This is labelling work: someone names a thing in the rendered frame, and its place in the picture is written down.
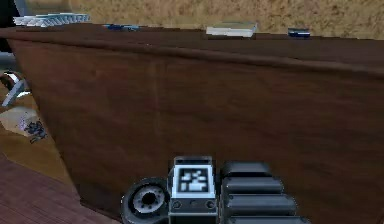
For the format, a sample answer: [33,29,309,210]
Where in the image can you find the dark brown wooden cabinet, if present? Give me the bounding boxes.
[0,23,384,224]

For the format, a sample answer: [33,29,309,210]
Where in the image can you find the blue flat phone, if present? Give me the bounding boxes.
[102,23,141,32]

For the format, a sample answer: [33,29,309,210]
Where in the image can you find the grey metal chair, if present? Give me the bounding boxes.
[0,0,32,108]

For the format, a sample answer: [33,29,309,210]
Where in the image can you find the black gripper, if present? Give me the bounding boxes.
[120,176,171,224]

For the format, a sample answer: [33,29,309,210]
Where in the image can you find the dark blue small box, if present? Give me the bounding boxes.
[287,27,311,38]

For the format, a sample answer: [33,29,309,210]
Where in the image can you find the white book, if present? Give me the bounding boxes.
[205,21,259,38]

